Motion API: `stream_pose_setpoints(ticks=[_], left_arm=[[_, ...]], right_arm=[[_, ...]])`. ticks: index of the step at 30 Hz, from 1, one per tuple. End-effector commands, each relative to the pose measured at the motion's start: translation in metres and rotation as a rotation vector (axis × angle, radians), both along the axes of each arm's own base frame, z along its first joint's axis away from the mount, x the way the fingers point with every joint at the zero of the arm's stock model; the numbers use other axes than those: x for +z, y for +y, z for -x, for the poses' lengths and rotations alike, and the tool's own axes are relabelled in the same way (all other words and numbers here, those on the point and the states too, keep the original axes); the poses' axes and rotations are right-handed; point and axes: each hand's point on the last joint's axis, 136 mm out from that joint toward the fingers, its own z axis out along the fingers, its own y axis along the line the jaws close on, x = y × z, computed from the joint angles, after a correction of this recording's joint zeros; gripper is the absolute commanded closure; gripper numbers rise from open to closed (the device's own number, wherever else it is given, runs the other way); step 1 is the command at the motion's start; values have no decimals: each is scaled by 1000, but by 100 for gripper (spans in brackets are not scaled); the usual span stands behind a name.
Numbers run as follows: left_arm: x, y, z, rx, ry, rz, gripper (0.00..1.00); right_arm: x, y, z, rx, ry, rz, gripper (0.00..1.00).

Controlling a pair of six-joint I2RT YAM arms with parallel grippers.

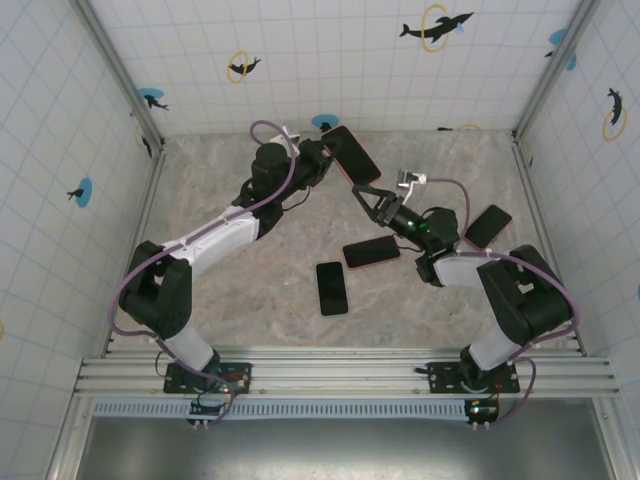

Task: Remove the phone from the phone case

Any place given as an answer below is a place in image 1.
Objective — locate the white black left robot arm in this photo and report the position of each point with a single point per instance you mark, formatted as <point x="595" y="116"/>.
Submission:
<point x="220" y="235"/>

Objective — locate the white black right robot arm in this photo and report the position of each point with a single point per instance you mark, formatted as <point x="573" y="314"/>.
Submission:
<point x="520" y="300"/>

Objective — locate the black fish blue circle sticker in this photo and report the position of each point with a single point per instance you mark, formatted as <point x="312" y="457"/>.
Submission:
<point x="150" y="95"/>
<point x="571" y="62"/>
<point x="325" y="120"/>
<point x="86" y="192"/>
<point x="557" y="36"/>

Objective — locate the aluminium mounting beam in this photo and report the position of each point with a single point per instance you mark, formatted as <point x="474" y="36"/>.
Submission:
<point x="340" y="372"/>

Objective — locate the small controller circuit board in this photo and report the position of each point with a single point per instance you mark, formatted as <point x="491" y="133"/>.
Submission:
<point x="205" y="409"/>
<point x="482" y="411"/>

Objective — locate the grey metal panel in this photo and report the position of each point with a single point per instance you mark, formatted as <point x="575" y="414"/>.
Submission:
<point x="350" y="450"/>

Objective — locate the aluminium table side rail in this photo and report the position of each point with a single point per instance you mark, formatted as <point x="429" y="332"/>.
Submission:
<point x="134" y="250"/>
<point x="537" y="200"/>

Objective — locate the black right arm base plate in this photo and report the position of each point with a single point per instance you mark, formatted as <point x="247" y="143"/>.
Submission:
<point x="440" y="380"/>

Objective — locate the aluminium corner post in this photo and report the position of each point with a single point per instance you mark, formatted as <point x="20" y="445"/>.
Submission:
<point x="120" y="70"/>
<point x="542" y="95"/>

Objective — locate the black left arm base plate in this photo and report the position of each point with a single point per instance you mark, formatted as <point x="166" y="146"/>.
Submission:
<point x="172" y="385"/>

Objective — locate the aluminium frame leg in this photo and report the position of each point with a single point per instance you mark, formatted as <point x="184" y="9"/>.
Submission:
<point x="70" y="445"/>
<point x="612" y="440"/>

